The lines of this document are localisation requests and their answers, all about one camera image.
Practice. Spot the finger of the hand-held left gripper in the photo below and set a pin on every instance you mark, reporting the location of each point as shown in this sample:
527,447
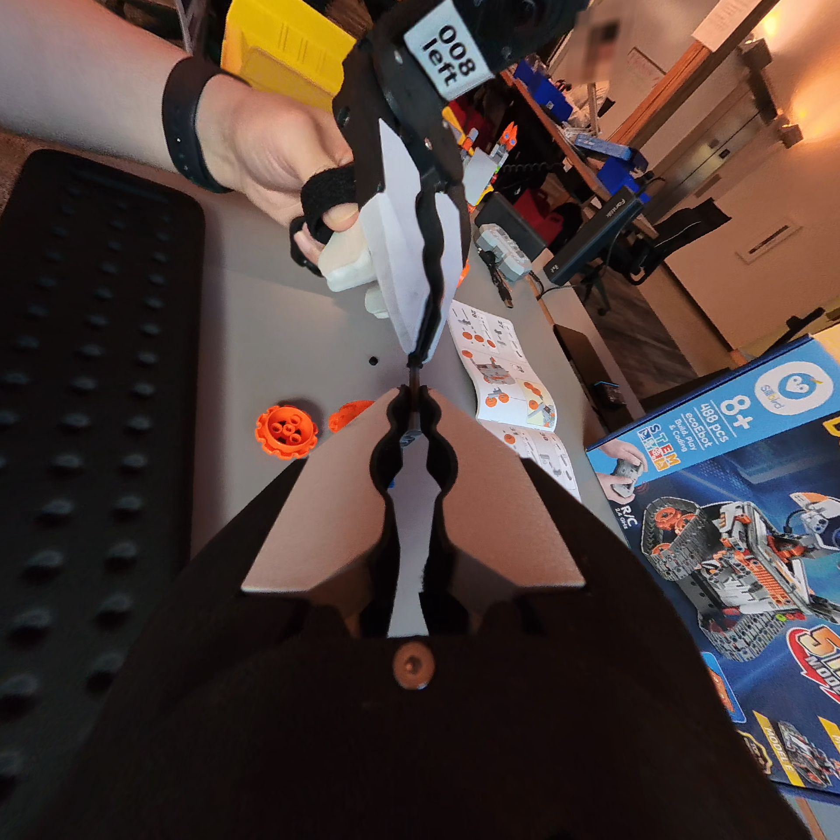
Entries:
455,249
397,262

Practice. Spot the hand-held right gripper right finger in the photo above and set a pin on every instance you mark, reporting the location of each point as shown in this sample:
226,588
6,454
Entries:
505,518

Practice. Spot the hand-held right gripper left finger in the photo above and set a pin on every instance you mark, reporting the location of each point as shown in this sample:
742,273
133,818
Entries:
321,518

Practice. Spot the orange toy wheel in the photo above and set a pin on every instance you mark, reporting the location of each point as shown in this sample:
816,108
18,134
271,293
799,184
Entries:
348,413
286,431

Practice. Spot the black toy axle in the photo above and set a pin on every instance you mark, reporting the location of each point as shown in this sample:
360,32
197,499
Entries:
415,387

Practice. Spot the person's left forearm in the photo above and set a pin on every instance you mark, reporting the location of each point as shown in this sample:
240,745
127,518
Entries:
79,72

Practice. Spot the person's left hand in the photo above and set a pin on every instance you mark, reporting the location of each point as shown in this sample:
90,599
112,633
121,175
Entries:
275,157

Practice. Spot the grey toy control box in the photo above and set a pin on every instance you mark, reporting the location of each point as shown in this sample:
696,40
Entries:
505,253

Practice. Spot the black flat case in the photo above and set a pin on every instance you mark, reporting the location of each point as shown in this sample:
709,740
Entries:
518,223

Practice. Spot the red storage bin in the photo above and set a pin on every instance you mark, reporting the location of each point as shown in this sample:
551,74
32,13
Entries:
472,115
544,207

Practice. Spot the grey orange toy robot model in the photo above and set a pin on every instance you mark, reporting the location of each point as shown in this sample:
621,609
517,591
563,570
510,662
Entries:
482,167

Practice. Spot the yellow plastic bin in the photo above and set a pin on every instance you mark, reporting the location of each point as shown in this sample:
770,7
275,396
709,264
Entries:
282,59

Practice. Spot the open instruction booklet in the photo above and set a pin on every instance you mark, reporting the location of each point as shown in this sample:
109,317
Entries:
505,374

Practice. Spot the black monitor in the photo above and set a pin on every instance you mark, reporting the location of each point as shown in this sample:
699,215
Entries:
590,239

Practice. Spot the blue storage bin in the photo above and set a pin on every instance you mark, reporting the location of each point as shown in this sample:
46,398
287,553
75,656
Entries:
620,172
544,85

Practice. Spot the long wooden table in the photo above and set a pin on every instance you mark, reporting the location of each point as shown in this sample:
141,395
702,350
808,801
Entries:
564,138

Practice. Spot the small black box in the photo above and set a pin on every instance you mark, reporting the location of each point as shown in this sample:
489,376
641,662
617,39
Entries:
607,392

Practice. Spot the blue toy kit box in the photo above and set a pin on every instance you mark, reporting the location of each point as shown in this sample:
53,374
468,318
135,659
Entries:
722,558

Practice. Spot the black wristband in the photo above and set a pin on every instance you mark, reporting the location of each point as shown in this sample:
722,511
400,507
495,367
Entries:
184,124

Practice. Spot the black perforated panel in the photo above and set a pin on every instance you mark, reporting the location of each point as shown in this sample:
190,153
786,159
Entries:
98,328

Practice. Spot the white paper sign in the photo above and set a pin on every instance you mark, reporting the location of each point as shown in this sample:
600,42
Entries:
728,19

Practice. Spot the wall vent plate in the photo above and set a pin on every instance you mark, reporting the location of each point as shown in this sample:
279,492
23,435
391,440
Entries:
768,244

